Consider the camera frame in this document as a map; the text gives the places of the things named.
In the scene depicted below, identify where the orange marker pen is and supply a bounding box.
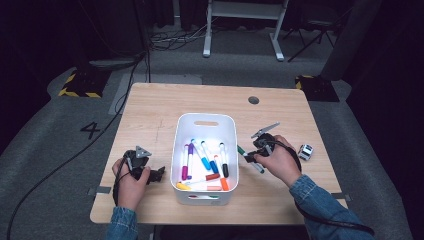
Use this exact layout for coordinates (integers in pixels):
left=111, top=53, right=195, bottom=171
left=213, top=154, right=230, bottom=192

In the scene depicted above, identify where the grey flat stand foot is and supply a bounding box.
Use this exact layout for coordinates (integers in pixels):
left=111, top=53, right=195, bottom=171
left=88, top=58, right=139, bottom=69

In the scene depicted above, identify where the left hand-held gripper black cable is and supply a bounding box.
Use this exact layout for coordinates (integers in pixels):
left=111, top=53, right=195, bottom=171
left=112, top=159, right=131, bottom=207

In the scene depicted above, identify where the tangle of floor cables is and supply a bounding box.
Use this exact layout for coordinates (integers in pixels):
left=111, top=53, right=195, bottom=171
left=148, top=19, right=214, bottom=53

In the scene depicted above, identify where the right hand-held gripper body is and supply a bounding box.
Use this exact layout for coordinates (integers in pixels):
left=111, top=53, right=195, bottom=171
left=250, top=121, right=281, bottom=158

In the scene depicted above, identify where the purple marker pen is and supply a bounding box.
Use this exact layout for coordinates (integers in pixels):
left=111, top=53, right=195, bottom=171
left=186, top=142, right=196, bottom=181

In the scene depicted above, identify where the black marker pen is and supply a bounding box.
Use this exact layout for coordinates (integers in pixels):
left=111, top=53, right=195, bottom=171
left=218, top=142, right=230, bottom=179

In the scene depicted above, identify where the dark green marker pen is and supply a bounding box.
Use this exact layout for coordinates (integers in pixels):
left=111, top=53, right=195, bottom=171
left=236, top=144, right=266, bottom=175

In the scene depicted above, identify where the long black floor cable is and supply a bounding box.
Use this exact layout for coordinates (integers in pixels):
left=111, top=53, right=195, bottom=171
left=6, top=49, right=149, bottom=240

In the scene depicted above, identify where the yellow black striped stand base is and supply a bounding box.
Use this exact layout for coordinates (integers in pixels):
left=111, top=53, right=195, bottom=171
left=58, top=68, right=113, bottom=99
left=294, top=74, right=340, bottom=103

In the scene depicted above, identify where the black folding stand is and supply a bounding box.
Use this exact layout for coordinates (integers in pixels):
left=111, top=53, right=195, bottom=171
left=287, top=18, right=338, bottom=63

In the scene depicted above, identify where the person's right hand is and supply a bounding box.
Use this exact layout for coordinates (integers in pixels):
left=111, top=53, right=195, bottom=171
left=254, top=134, right=303, bottom=188

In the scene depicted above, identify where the light blue marker pen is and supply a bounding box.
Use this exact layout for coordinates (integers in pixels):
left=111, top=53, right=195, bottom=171
left=190, top=138, right=212, bottom=171

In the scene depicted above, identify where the grey floor plate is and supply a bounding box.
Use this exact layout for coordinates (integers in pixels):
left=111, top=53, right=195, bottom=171
left=108, top=73, right=203, bottom=116

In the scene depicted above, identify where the grey padded column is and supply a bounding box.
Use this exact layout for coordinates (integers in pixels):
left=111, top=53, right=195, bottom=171
left=320, top=0, right=383, bottom=82

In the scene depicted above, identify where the brown marker pen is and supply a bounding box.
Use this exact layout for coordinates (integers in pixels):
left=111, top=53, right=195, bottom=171
left=184, top=172, right=221, bottom=186

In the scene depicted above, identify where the white metal desk frame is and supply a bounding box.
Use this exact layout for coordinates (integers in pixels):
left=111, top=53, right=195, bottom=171
left=202, top=0, right=290, bottom=63

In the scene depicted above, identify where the white plastic bin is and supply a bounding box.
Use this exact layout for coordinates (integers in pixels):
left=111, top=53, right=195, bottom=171
left=169, top=112, right=240, bottom=206

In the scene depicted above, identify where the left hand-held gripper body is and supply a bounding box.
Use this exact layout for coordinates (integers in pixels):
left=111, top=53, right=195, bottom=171
left=122, top=145, right=153, bottom=181

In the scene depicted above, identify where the person's left hand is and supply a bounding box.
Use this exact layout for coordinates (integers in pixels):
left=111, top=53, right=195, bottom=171
left=111, top=157, right=152, bottom=212

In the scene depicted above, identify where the magenta marker pen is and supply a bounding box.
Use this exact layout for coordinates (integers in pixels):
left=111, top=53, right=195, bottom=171
left=181, top=143, right=190, bottom=182

